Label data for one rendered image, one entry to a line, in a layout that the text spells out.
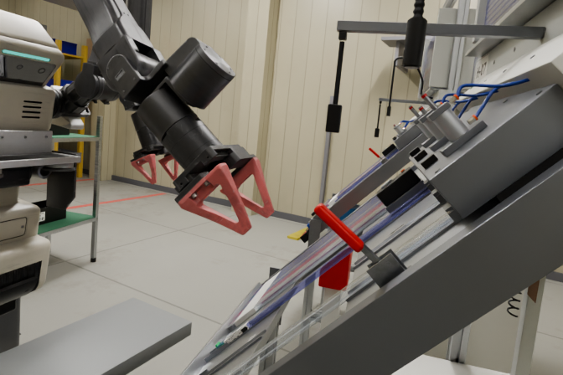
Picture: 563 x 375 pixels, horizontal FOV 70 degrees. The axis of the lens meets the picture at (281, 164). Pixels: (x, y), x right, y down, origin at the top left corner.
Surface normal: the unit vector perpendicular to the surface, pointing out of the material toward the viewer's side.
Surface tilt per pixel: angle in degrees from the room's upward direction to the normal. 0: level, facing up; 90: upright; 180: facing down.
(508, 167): 90
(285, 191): 90
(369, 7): 90
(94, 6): 81
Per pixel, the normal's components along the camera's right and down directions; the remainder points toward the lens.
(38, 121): 0.92, 0.26
